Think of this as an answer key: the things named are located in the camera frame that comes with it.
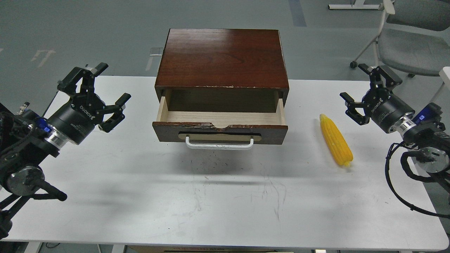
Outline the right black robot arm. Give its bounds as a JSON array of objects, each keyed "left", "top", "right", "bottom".
[{"left": 340, "top": 63, "right": 449, "bottom": 191}]

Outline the dark wooden cabinet box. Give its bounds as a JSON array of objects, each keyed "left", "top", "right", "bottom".
[{"left": 155, "top": 28, "right": 289, "bottom": 102}]

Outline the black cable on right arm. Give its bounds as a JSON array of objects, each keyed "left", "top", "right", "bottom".
[{"left": 385, "top": 142, "right": 450, "bottom": 219}]

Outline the yellow corn cob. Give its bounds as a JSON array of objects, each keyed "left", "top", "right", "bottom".
[{"left": 319, "top": 113, "right": 353, "bottom": 167}]

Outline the grey office chair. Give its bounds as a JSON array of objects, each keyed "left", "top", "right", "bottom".
[{"left": 359, "top": 0, "right": 450, "bottom": 77}]

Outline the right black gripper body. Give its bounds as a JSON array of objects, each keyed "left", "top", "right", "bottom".
[{"left": 362, "top": 89, "right": 415, "bottom": 134}]

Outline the wooden drawer with white handle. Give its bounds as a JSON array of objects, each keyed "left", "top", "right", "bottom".
[{"left": 152, "top": 89, "right": 288, "bottom": 145}]

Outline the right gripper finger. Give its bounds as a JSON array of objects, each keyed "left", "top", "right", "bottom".
[
  {"left": 340, "top": 92, "right": 370, "bottom": 125},
  {"left": 358, "top": 64, "right": 403, "bottom": 91}
]

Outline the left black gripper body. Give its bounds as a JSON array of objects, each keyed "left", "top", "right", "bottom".
[{"left": 47, "top": 93, "right": 106, "bottom": 145}]

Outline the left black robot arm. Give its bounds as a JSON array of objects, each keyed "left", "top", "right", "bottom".
[{"left": 0, "top": 63, "right": 131, "bottom": 239}]

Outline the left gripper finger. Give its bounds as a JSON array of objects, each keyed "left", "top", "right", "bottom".
[
  {"left": 95, "top": 93, "right": 131, "bottom": 133},
  {"left": 57, "top": 63, "right": 108, "bottom": 96}
]

